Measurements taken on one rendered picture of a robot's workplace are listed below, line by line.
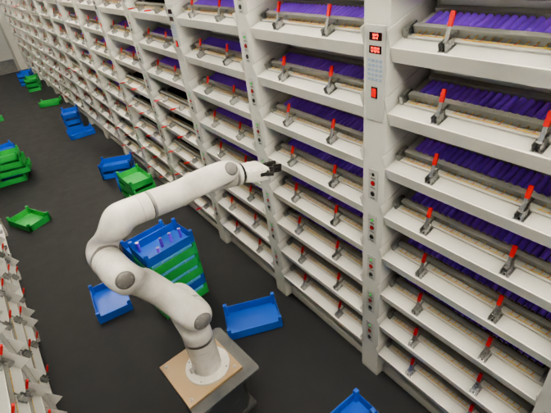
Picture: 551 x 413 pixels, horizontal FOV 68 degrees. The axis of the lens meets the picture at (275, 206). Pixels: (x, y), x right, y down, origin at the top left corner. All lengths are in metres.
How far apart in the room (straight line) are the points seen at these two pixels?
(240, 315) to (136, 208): 1.31
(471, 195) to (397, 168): 0.25
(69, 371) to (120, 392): 0.36
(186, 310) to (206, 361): 0.33
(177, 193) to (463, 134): 0.85
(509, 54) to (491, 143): 0.21
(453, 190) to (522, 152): 0.25
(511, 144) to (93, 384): 2.14
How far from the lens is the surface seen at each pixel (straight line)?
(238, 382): 1.85
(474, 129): 1.20
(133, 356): 2.48
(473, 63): 1.12
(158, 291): 1.47
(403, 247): 1.62
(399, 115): 1.29
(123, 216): 1.29
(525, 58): 1.09
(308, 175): 1.75
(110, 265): 1.32
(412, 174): 1.36
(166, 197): 1.33
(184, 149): 3.10
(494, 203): 1.25
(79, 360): 2.60
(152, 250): 2.42
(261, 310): 2.45
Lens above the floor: 1.79
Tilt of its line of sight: 33 degrees down
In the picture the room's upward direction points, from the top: 8 degrees counter-clockwise
